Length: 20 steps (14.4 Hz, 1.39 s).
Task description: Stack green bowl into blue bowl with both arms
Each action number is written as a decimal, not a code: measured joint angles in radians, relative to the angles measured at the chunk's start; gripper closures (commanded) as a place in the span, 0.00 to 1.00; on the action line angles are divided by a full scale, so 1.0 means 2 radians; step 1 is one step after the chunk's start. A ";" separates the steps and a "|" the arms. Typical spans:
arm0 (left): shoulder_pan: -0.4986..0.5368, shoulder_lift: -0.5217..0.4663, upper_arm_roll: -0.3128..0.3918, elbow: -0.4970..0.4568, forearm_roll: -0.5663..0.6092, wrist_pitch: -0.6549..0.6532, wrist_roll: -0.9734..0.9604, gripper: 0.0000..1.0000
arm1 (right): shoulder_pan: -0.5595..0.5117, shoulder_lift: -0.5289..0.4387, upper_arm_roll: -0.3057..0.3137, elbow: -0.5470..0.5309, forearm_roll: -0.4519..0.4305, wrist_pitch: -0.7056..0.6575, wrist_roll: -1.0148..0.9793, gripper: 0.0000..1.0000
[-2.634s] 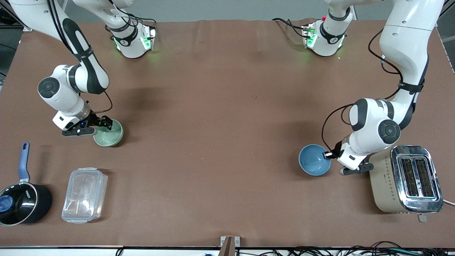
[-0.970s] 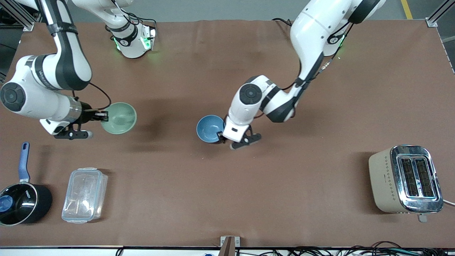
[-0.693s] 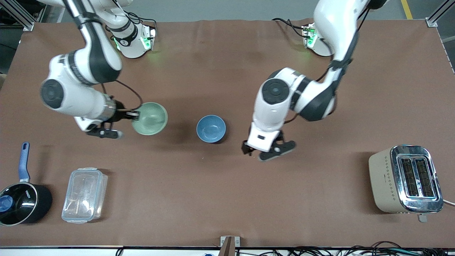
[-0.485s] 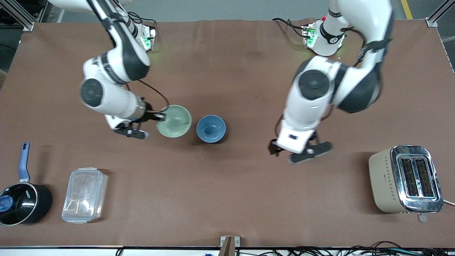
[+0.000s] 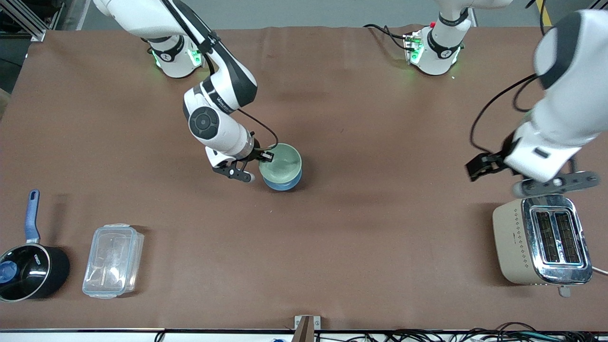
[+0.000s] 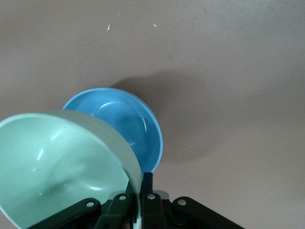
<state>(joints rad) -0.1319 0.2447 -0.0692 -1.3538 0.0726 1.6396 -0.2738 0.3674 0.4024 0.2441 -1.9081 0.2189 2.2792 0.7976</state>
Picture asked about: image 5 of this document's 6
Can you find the metal table edge bracket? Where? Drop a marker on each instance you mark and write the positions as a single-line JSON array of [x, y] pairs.
[[307, 325]]

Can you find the blue bowl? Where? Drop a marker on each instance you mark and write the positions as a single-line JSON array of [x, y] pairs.
[[282, 185]]

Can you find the aluminium frame profile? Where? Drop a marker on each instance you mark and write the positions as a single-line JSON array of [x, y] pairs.
[[28, 21]]

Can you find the beige chrome toaster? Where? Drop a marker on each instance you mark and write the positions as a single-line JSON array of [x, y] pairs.
[[517, 242]]

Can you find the base connector plate green light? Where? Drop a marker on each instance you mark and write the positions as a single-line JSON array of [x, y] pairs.
[[413, 47]]

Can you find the brown table cover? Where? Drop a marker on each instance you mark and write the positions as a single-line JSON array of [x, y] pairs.
[[304, 247]]

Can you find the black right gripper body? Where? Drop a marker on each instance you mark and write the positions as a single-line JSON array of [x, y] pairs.
[[259, 152]]

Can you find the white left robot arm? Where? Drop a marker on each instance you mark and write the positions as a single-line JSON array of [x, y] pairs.
[[567, 114]]

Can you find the glass lid blue knob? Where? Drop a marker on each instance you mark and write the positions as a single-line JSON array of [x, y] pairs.
[[26, 273]]

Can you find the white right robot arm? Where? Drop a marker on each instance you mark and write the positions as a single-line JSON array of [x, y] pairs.
[[204, 123]]

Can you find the green bowl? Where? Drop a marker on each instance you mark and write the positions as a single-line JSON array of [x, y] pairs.
[[281, 162]]

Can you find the clear plastic food container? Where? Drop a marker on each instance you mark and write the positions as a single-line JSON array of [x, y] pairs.
[[113, 260]]

